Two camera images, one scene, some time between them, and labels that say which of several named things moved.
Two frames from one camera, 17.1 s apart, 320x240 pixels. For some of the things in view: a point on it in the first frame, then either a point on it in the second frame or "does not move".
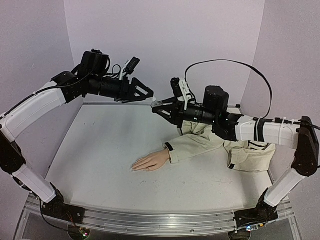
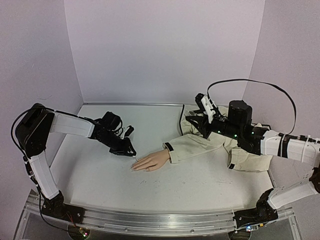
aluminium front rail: x=160 y=223 does not move
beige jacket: x=242 y=156 does not move
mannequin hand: x=152 y=162 does not move
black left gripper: x=126 y=94 -> x=125 y=148
